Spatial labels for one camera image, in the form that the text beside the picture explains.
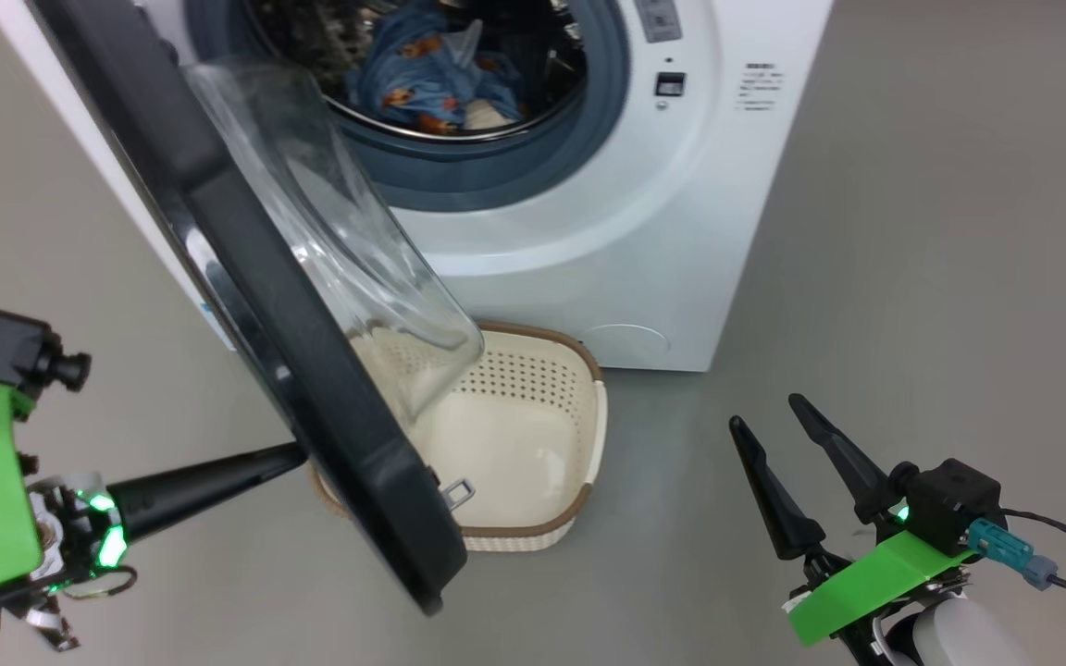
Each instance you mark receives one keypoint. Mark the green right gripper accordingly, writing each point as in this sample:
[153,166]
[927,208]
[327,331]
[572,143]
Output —
[875,578]

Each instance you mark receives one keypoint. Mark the round dark glass washer door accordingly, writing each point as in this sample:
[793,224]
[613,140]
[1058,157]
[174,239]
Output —
[246,250]

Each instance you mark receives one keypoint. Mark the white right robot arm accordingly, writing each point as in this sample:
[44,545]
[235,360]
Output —
[949,638]

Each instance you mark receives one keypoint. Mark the white front-load washing machine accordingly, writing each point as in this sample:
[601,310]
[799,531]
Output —
[681,231]

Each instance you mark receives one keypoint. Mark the washing machine drum with laundry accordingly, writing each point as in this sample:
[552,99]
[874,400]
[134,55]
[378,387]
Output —
[556,65]

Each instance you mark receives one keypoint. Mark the round white filter cover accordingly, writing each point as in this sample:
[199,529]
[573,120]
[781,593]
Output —
[627,342]

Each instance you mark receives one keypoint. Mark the cream perforated laundry basket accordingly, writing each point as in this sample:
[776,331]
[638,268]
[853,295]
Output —
[524,435]

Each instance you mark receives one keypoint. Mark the grey warning sticker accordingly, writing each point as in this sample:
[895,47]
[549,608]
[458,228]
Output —
[659,18]

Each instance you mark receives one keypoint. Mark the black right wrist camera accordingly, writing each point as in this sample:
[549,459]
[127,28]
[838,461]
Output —
[954,504]

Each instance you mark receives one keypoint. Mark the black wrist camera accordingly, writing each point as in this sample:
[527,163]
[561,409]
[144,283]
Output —
[10,351]
[954,504]

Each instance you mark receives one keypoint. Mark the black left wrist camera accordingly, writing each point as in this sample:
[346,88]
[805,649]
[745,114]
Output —
[10,351]

